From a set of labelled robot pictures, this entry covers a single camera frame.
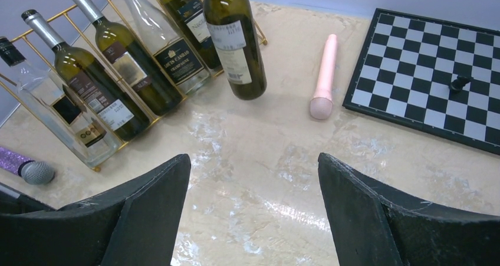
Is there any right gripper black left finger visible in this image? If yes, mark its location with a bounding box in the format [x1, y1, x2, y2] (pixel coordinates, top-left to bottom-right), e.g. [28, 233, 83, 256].
[1, 154, 191, 265]

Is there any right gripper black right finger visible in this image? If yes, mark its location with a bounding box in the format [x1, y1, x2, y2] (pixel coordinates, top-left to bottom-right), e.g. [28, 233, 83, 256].
[318, 153, 499, 265]

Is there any dark green wine bottle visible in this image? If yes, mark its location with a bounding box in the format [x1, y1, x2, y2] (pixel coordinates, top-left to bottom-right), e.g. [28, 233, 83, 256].
[21, 9, 150, 142]

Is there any clear glass liquor bottle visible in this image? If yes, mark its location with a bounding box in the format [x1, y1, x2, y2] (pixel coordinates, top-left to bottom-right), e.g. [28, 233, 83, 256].
[1, 37, 121, 168]

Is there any clear brown-tinted bottle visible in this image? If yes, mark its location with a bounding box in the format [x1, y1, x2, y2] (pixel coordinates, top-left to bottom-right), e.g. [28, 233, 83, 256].
[124, 0, 210, 95]

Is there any purple glitter microphone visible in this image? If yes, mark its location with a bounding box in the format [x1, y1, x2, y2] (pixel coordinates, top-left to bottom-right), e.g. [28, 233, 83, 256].
[1, 147, 55, 185]

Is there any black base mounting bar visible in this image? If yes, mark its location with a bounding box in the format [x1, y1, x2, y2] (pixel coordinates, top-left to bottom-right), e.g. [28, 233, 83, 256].
[1, 183, 54, 214]

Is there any black chess piece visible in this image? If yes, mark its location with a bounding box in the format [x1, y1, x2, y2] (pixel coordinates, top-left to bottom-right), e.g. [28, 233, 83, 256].
[449, 75, 473, 93]

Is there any black white chessboard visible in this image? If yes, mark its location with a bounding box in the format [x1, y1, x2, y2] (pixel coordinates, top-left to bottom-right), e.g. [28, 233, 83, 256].
[343, 8, 499, 154]

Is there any pink cylindrical handle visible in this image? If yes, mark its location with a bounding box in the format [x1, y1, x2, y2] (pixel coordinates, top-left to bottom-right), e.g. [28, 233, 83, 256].
[310, 34, 338, 120]

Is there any gold wire wine rack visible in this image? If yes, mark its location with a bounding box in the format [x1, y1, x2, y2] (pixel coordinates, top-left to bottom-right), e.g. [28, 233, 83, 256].
[0, 0, 269, 173]

